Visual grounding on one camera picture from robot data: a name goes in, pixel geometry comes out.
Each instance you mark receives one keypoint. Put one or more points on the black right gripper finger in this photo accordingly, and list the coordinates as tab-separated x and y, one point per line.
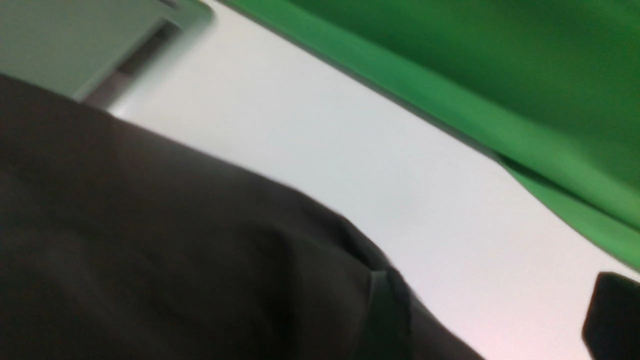
611	330

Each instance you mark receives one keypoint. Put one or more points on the gray long sleeve shirt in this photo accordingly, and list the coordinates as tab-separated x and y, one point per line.
121	244

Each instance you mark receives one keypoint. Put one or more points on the green backdrop cloth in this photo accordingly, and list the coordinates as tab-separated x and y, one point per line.
551	87

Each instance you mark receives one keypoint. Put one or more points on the metal table cable hatch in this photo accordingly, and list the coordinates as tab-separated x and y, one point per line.
101	53

